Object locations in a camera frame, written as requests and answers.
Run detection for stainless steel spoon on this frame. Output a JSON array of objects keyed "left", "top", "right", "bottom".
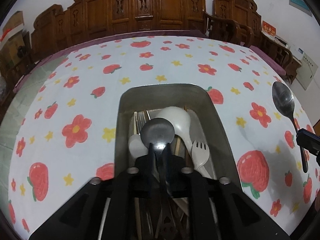
[
  {"left": 140, "top": 118, "right": 175, "bottom": 154},
  {"left": 272, "top": 81, "right": 309, "bottom": 173}
]

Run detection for white plastic fork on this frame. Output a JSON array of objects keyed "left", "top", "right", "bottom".
[{"left": 191, "top": 141, "right": 212, "bottom": 179}]

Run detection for white plastic ladle spoon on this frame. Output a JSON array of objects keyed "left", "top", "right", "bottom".
[{"left": 155, "top": 106, "right": 191, "bottom": 142}]

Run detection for stainless steel fork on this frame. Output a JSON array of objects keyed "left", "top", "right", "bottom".
[{"left": 137, "top": 111, "right": 148, "bottom": 132}]

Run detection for light wooden chopstick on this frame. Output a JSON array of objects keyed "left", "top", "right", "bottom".
[{"left": 133, "top": 111, "right": 139, "bottom": 134}]

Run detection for dark brown chopstick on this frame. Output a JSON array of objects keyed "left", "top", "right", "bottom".
[{"left": 184, "top": 133, "right": 194, "bottom": 168}]

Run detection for rectangular metal tray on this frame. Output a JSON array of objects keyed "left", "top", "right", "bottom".
[{"left": 113, "top": 83, "right": 245, "bottom": 240}]

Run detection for purple armchair cushion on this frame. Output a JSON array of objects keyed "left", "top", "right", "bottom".
[{"left": 250, "top": 46, "right": 286, "bottom": 76}]

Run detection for white router box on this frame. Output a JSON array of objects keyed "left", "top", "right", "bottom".
[{"left": 291, "top": 46, "right": 304, "bottom": 60}]

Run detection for wooden side table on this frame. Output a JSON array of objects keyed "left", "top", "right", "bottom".
[{"left": 259, "top": 33, "right": 302, "bottom": 84}]

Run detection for strawberry flower tablecloth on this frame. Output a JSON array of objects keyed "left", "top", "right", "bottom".
[{"left": 1, "top": 36, "right": 319, "bottom": 239}]

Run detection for red greeting card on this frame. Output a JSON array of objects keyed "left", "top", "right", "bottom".
[{"left": 261, "top": 21, "right": 276, "bottom": 37}]

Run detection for carved wooden armchair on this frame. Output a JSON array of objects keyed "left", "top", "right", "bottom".
[{"left": 206, "top": 0, "right": 293, "bottom": 78}]

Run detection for purple sofa cushion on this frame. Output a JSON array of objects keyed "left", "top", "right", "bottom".
[{"left": 13, "top": 30, "right": 208, "bottom": 94}]

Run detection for carved wooden sofa bench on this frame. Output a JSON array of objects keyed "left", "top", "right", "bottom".
[{"left": 31, "top": 0, "right": 206, "bottom": 61}]

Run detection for stacked cardboard boxes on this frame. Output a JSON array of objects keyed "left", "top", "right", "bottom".
[{"left": 1, "top": 11, "right": 30, "bottom": 77}]

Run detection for white lower wall cabinet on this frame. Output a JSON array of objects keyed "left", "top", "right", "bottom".
[{"left": 296, "top": 53, "right": 318, "bottom": 90}]

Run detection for wall electrical panel box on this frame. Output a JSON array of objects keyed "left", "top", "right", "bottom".
[{"left": 289, "top": 0, "right": 312, "bottom": 16}]

